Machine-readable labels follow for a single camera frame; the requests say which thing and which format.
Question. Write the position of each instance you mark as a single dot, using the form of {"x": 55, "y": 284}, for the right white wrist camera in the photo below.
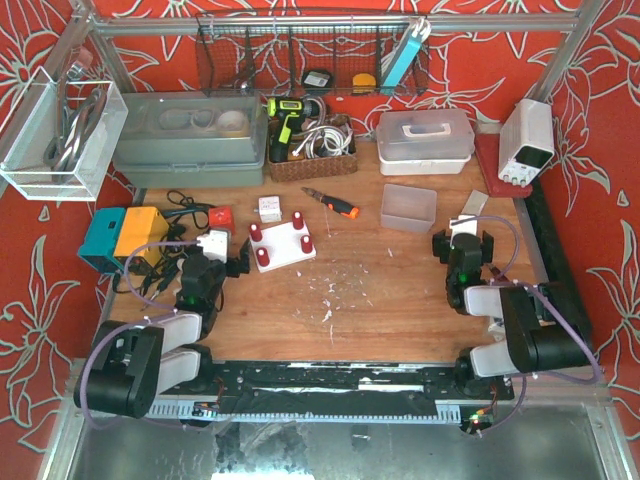
{"x": 463, "y": 224}

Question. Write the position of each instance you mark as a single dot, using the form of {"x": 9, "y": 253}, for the white power supply unit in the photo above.
{"x": 526, "y": 143}

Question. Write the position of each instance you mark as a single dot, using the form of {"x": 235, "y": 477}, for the blue white power strip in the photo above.
{"x": 399, "y": 63}

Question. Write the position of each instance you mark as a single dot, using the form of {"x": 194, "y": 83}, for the yellow box device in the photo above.
{"x": 142, "y": 225}

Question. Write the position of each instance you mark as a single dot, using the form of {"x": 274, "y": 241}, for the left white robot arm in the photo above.
{"x": 129, "y": 364}

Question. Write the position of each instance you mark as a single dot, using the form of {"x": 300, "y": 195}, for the orange black handled pliers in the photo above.
{"x": 335, "y": 204}

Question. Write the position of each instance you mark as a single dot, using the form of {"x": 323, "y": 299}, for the white plastic case with handle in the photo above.
{"x": 424, "y": 142}

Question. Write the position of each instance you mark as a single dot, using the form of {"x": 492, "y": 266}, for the clear tray of red springs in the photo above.
{"x": 408, "y": 209}

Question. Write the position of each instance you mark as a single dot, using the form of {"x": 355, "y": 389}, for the small red cube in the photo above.
{"x": 221, "y": 217}

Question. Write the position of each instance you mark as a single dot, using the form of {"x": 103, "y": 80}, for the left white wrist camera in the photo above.
{"x": 215, "y": 244}

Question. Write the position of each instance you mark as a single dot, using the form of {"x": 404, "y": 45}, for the clear acrylic wall bin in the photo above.
{"x": 60, "y": 150}

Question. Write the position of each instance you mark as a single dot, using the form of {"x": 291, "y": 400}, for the small clear plastic bag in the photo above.
{"x": 475, "y": 203}

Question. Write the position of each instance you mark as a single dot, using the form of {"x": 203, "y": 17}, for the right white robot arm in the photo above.
{"x": 542, "y": 330}

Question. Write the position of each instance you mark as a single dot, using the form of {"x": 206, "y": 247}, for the white peg base plate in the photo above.
{"x": 283, "y": 245}

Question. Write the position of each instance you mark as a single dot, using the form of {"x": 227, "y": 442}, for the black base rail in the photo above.
{"x": 332, "y": 390}

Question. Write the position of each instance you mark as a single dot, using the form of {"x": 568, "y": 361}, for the white power adapter cube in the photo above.
{"x": 269, "y": 209}

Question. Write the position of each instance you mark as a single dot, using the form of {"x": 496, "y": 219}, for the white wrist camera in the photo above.
{"x": 215, "y": 244}
{"x": 463, "y": 224}

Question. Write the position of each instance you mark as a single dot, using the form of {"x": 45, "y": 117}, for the teal box device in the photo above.
{"x": 101, "y": 239}

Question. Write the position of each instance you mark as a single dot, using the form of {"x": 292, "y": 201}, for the yellow tape measure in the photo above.
{"x": 363, "y": 84}

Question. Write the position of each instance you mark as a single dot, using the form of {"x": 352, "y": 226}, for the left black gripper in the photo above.
{"x": 232, "y": 266}

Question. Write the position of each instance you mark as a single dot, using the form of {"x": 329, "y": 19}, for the red mat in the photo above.
{"x": 487, "y": 154}

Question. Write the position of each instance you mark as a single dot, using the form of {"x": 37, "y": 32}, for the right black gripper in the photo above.
{"x": 441, "y": 243}

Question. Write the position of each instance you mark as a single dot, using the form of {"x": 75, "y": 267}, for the grey translucent storage box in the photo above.
{"x": 189, "y": 140}

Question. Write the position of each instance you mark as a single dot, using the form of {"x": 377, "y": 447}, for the brown woven basket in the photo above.
{"x": 303, "y": 168}

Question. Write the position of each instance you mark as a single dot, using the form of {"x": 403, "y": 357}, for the red spring on peg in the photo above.
{"x": 255, "y": 232}

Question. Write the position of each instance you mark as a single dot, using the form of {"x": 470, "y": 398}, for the green black cordless drill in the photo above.
{"x": 290, "y": 114}

